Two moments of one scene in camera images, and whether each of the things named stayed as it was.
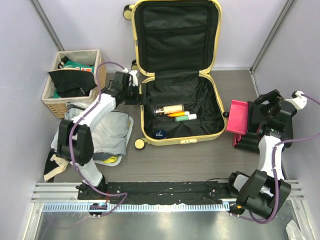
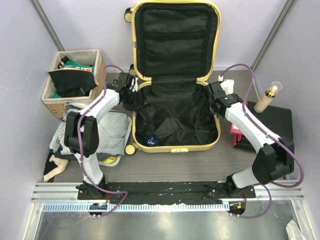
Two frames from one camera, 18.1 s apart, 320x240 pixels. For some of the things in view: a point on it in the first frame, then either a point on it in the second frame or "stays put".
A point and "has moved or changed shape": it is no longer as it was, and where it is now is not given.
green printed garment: x=89 y=68 stays put
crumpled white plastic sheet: x=293 y=232 stays put
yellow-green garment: x=112 y=159 stays put
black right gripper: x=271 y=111 -> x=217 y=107
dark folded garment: x=101 y=156 stays put
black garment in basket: x=73 y=83 stays put
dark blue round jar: x=160 y=134 -> x=152 y=140
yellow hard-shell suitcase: x=178 y=43 has moved or changed shape
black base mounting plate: x=156 y=193 stays put
